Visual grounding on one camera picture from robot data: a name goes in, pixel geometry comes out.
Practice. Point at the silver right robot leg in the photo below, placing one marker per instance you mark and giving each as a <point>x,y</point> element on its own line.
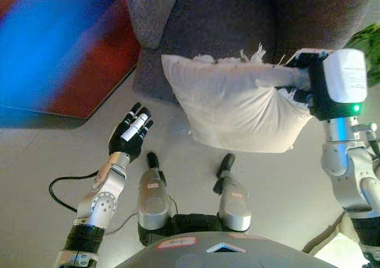
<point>234,205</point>

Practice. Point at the grey fabric armchair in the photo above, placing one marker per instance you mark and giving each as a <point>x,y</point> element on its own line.
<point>225,15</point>

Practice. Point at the silver left robot leg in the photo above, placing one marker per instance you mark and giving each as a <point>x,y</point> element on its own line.
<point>153,199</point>

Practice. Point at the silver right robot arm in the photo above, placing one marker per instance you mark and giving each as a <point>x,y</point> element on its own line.
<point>347,173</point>

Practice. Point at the silver robot leg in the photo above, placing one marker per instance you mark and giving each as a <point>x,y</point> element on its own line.
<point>234,205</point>
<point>153,199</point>

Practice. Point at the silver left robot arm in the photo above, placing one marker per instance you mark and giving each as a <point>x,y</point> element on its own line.
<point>101,199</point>

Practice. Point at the cream fringed pillow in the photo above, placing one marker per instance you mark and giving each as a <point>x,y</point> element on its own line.
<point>234,107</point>

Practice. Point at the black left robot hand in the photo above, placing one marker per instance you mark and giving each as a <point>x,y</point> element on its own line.
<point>123,141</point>

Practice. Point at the cream bed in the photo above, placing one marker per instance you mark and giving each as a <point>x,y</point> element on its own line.
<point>335,250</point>

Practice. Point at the green potted plant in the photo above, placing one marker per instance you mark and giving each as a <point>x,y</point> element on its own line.
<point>371,48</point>

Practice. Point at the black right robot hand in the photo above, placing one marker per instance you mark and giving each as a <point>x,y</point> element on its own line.
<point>341,78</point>

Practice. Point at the grey robot torso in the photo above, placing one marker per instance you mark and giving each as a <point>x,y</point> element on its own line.
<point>225,259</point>

